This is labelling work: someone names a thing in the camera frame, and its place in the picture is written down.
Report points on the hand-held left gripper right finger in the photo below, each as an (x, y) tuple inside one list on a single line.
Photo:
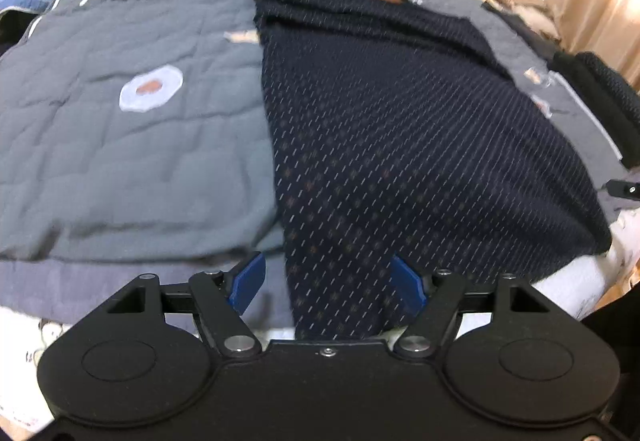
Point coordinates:
[(407, 281)]

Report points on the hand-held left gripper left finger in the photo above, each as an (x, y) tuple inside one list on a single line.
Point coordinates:
[(250, 281)]

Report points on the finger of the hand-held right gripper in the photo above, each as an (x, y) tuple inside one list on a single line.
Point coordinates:
[(625, 190)]

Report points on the navy dotted garment orange lining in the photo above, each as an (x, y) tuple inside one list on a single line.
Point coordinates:
[(400, 146)]

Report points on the black textured cloth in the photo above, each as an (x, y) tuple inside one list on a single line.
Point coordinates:
[(600, 86)]

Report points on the grey quilted blanket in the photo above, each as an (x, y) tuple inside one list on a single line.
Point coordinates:
[(125, 171)]

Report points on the white printed bed sheet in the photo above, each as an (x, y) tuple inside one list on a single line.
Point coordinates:
[(20, 321)]

